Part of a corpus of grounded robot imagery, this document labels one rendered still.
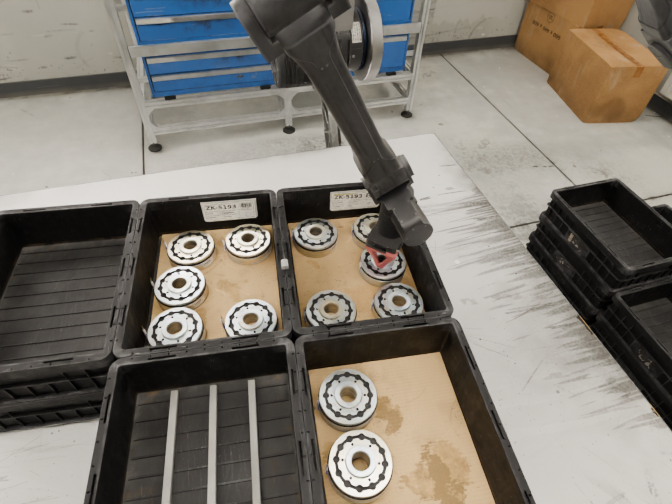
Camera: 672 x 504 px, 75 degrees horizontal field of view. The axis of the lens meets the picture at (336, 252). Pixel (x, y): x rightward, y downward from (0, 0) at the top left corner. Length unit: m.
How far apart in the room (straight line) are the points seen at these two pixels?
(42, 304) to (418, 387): 0.78
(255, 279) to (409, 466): 0.48
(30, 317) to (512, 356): 1.03
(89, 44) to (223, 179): 2.30
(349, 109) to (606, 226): 1.44
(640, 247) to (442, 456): 1.28
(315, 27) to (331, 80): 0.07
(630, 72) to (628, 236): 1.81
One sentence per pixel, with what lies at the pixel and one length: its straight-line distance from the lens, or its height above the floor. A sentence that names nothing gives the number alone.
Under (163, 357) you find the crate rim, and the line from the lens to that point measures 0.81.
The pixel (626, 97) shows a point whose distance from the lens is 3.66.
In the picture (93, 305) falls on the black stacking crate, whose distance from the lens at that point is 1.04.
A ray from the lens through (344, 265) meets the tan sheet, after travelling 1.00.
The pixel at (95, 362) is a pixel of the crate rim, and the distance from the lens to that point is 0.84.
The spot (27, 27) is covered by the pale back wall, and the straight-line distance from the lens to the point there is 3.65.
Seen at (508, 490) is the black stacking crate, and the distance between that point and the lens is 0.77.
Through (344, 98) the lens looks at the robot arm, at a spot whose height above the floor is 1.31.
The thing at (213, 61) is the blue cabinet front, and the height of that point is 0.49.
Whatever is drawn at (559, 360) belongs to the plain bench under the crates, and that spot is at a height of 0.70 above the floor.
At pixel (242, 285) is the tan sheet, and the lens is 0.98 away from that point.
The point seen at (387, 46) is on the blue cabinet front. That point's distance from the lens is 2.93.
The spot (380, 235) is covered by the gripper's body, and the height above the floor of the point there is 0.96.
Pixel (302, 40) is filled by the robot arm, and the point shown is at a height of 1.39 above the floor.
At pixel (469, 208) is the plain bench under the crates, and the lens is 1.42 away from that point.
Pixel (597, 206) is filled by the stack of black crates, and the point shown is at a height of 0.49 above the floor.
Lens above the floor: 1.59
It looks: 48 degrees down
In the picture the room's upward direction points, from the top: 3 degrees clockwise
